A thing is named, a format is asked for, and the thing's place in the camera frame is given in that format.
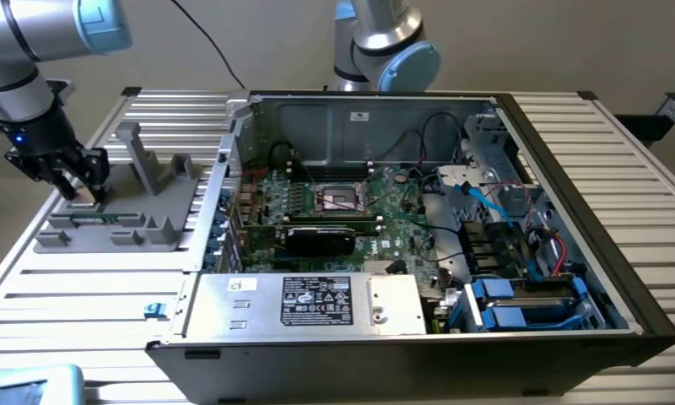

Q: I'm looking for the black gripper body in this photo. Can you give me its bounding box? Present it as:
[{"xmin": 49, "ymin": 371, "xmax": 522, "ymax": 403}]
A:
[{"xmin": 0, "ymin": 94, "xmax": 111, "ymax": 187}]

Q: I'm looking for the silver square CPU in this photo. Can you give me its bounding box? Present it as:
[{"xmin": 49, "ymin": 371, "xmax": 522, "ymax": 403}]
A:
[{"xmin": 67, "ymin": 190, "xmax": 103, "ymax": 211}]

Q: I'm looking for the CPU socket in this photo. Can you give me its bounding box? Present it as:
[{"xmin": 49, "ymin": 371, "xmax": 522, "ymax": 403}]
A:
[{"xmin": 312, "ymin": 181, "xmax": 370, "ymax": 215}]

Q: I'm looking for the grey plastic parts rack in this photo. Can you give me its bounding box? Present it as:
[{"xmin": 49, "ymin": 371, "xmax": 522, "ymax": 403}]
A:
[{"xmin": 32, "ymin": 121, "xmax": 208, "ymax": 255}]

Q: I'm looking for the green RAM stick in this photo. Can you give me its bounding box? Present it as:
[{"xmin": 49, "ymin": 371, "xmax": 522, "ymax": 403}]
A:
[{"xmin": 51, "ymin": 212, "xmax": 120, "ymax": 224}]

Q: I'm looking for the small blue plastic clip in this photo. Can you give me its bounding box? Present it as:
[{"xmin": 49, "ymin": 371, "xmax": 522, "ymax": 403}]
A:
[{"xmin": 141, "ymin": 300, "xmax": 169, "ymax": 321}]

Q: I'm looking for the black graphics card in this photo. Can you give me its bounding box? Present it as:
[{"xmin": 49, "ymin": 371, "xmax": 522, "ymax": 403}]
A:
[{"xmin": 240, "ymin": 223, "xmax": 359, "ymax": 257}]

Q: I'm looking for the silver power supply unit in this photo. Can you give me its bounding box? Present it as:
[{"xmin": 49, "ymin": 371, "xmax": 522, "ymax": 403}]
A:
[{"xmin": 180, "ymin": 272, "xmax": 428, "ymax": 339}]

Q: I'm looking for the teal and grey box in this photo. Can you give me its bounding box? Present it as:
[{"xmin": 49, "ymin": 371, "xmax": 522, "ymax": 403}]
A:
[{"xmin": 0, "ymin": 364, "xmax": 87, "ymax": 405}]

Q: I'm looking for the silver chipset heatsink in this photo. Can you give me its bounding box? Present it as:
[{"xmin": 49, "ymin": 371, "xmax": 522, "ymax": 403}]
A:
[{"xmin": 363, "ymin": 260, "xmax": 399, "ymax": 276}]

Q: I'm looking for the green motherboard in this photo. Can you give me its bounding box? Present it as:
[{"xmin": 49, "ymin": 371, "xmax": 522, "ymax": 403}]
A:
[{"xmin": 234, "ymin": 163, "xmax": 458, "ymax": 276}]

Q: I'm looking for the silver metal drive cage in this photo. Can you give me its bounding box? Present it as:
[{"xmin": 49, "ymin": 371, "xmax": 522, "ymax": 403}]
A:
[{"xmin": 434, "ymin": 112, "xmax": 542, "ymax": 223}]

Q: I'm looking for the black open PC case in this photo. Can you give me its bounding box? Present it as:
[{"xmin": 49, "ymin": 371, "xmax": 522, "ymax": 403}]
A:
[{"xmin": 144, "ymin": 88, "xmax": 675, "ymax": 400}]

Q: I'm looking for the black case fan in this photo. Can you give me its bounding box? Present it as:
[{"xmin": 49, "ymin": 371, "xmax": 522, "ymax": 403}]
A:
[{"xmin": 457, "ymin": 219, "xmax": 529, "ymax": 280}]

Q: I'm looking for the blue disk bay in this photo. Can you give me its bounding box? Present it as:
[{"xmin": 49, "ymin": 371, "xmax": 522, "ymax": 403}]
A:
[{"xmin": 459, "ymin": 274, "xmax": 605, "ymax": 333}]

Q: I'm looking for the black thin cable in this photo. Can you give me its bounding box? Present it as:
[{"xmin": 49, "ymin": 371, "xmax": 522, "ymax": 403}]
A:
[{"xmin": 171, "ymin": 0, "xmax": 250, "ymax": 89}]

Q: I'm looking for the black looped wire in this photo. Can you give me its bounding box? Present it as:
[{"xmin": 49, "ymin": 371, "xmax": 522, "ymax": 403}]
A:
[{"xmin": 383, "ymin": 110, "xmax": 463, "ymax": 170}]

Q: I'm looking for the blue flat wire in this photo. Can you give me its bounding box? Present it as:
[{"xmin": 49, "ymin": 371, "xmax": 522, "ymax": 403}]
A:
[{"xmin": 453, "ymin": 180, "xmax": 542, "ymax": 282}]

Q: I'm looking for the red wire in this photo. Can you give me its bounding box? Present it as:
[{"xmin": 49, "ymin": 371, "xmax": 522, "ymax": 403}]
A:
[{"xmin": 546, "ymin": 229, "xmax": 571, "ymax": 276}]

